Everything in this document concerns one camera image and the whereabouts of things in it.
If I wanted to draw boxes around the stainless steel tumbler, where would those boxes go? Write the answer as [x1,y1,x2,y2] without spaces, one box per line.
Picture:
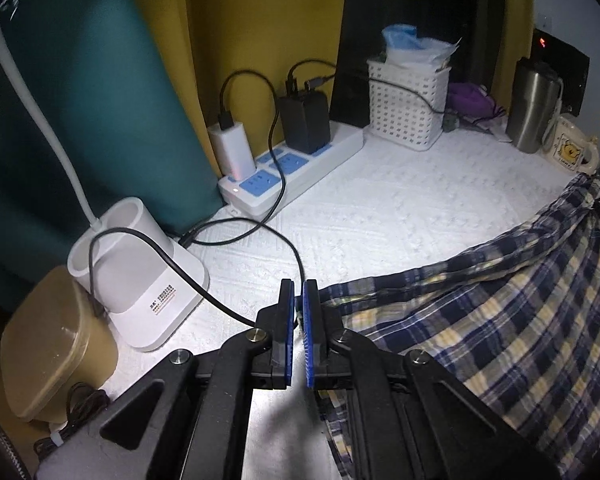
[505,57,565,154]

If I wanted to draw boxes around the bundled black cable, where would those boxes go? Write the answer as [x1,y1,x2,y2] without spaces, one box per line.
[32,382,112,467]

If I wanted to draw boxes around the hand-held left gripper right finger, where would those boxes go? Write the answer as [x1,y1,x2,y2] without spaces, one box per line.
[302,279,562,480]

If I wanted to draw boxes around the narrow yellow curtain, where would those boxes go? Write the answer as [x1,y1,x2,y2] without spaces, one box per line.
[496,0,536,77]

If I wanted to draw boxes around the blue plastic bag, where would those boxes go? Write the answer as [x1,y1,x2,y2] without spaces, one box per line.
[382,24,462,69]

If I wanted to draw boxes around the wide yellow curtain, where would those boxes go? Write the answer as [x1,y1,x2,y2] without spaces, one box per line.
[179,0,347,182]

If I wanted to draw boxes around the white charger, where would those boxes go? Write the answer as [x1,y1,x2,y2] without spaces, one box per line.
[207,122,257,180]

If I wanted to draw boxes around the white mug with bear print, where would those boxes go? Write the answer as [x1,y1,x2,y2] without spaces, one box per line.
[549,112,600,169]

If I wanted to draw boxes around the plaid pants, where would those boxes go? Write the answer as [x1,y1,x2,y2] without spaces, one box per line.
[320,172,600,480]

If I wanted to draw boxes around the black charger cable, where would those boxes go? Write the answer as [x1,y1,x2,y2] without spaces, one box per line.
[285,58,449,117]

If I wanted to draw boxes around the white power strip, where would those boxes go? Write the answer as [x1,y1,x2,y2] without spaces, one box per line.
[217,121,365,220]

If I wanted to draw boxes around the wide teal curtain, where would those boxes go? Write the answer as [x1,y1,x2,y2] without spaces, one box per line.
[0,0,222,313]

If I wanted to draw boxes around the black lamp power cable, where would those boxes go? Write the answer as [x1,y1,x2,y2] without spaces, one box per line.
[90,71,307,329]

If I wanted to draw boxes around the white perforated basket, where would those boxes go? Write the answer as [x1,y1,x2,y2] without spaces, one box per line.
[365,56,452,152]

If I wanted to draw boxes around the beige lidded container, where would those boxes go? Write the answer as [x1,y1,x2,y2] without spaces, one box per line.
[0,266,120,424]

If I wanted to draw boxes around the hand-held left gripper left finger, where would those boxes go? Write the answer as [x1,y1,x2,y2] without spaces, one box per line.
[34,278,297,480]

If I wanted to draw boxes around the purple cloth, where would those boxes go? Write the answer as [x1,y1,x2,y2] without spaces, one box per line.
[447,82,509,121]

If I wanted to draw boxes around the white desk lamp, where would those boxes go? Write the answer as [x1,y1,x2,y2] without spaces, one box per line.
[0,22,211,353]

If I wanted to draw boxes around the black monitor with red light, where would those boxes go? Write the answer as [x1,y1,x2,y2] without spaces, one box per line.
[530,27,591,116]

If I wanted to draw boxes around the black charger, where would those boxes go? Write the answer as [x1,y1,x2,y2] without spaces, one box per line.
[278,92,331,154]

